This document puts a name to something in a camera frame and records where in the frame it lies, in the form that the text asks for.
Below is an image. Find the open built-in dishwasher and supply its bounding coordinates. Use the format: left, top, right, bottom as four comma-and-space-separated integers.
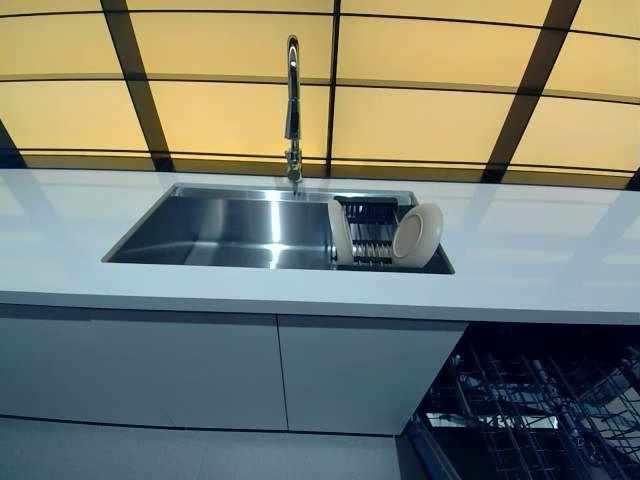
405, 322, 640, 480

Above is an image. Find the black dish drying rack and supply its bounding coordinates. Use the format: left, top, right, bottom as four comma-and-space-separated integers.
331, 195, 442, 272

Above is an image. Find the wire dishwasher rack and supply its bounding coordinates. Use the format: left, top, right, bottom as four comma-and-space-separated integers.
424, 348, 640, 480

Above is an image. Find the cream ceramic plate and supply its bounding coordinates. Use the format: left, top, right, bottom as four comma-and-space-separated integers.
326, 198, 357, 267
390, 202, 445, 269

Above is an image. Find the stainless steel sink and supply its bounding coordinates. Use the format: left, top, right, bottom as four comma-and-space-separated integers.
101, 182, 457, 276

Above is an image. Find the chrome kitchen faucet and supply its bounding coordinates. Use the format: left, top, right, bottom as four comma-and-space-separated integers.
283, 33, 306, 197

